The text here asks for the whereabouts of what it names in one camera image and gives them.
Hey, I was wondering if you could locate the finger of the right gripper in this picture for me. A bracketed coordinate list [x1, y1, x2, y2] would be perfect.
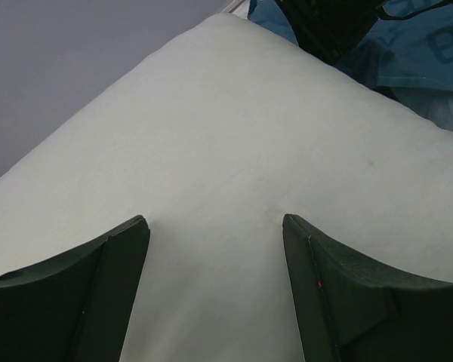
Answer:
[276, 0, 385, 63]

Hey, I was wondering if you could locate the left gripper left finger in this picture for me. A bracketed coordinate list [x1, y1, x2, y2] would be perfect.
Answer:
[0, 216, 149, 361]

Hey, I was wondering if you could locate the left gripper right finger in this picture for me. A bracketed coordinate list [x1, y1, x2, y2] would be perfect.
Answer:
[282, 214, 453, 361]

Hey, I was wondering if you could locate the blue cartoon print pillowcase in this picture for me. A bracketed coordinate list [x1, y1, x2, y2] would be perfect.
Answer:
[248, 1, 453, 132]

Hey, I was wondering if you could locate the white pillow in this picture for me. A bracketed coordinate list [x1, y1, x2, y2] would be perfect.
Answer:
[0, 14, 453, 361]

